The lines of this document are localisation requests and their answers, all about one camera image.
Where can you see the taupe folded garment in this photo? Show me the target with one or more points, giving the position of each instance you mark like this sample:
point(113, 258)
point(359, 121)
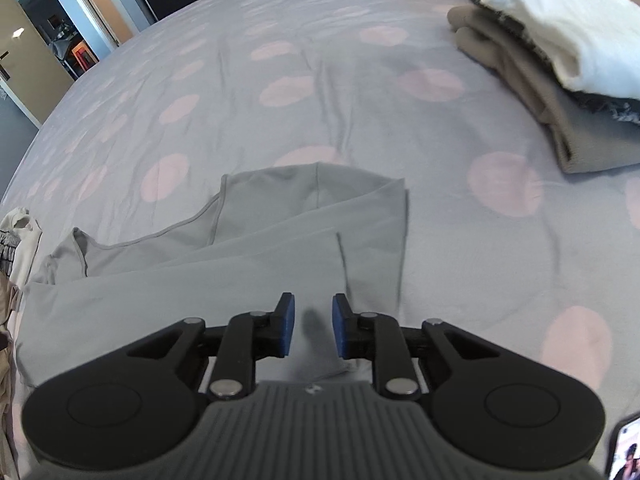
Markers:
point(575, 135)

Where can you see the orange object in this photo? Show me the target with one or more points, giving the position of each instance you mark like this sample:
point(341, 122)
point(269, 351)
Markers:
point(82, 57)

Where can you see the white folded garment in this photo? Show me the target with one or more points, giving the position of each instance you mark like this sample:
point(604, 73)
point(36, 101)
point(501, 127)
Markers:
point(575, 25)

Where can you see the dark patterned folded garment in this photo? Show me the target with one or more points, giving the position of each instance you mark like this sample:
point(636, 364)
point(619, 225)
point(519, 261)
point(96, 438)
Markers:
point(612, 107)

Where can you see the grey pink-dotted bedspread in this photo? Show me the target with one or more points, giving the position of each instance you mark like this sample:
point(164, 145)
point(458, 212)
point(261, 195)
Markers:
point(400, 135)

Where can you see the beige garment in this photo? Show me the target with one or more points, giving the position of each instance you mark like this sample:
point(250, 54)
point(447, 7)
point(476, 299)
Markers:
point(6, 360)

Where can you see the wooden door panel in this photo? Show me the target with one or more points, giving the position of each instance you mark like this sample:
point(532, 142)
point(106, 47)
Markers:
point(97, 0)

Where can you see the smartphone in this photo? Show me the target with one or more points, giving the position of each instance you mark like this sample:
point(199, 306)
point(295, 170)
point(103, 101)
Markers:
point(625, 450)

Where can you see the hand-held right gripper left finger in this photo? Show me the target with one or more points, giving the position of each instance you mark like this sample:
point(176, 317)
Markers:
point(286, 325)

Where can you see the grey garment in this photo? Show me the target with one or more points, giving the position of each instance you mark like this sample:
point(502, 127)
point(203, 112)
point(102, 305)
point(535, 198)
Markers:
point(200, 270)

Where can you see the cream fringed scarf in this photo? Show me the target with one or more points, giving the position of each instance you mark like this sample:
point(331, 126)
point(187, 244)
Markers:
point(25, 240)

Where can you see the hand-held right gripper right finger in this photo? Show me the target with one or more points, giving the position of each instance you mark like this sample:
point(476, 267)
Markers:
point(340, 327)

